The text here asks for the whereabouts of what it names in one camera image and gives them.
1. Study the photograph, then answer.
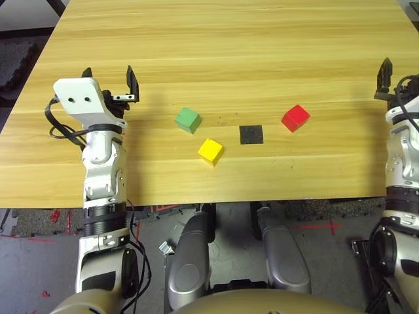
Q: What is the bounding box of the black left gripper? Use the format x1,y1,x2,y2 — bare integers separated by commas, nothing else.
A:
81,65,141,120

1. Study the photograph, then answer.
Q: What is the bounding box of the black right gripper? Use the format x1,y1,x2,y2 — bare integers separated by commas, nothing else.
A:
374,58,419,109

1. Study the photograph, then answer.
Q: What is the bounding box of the green wooden block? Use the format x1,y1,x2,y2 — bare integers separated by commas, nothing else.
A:
174,107,202,135

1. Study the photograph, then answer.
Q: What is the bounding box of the red wooden block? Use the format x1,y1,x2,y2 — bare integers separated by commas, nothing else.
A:
280,104,311,133

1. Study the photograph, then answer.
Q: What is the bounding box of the yellow wooden block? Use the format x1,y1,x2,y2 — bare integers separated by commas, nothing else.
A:
197,137,225,167

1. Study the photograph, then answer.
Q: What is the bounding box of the black diagonal metal bar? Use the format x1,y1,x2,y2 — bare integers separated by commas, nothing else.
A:
48,0,71,16

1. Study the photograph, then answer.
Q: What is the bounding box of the dark foam floor mat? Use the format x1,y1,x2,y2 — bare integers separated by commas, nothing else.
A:
0,41,39,99

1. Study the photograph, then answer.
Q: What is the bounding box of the speckled foam mat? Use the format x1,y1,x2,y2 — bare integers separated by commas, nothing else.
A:
12,207,86,236
284,198,387,223

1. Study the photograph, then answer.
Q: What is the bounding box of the black square marker pad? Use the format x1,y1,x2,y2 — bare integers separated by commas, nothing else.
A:
238,124,264,145

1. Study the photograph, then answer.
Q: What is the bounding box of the red tape cross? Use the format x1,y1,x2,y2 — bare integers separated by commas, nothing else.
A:
297,220,344,236

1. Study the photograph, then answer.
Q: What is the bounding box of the silver left robot leg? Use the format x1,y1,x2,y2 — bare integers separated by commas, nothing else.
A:
166,203,217,311

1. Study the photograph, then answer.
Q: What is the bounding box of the silver robot leg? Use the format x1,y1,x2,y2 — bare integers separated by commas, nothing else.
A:
250,202,312,294
166,203,217,311

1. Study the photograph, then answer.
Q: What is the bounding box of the silver right robot leg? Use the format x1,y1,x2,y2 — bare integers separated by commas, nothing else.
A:
250,202,312,294

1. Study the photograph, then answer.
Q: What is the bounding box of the black robot pelvis block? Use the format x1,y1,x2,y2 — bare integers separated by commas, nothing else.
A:
211,279,269,293

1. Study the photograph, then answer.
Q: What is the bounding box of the beige robot torso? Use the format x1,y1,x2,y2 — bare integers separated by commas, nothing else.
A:
170,289,367,314

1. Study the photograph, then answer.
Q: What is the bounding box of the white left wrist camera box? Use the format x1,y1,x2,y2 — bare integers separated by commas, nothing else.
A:
52,77,127,128

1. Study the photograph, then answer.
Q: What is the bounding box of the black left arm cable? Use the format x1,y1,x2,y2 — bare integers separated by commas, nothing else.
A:
44,94,153,314

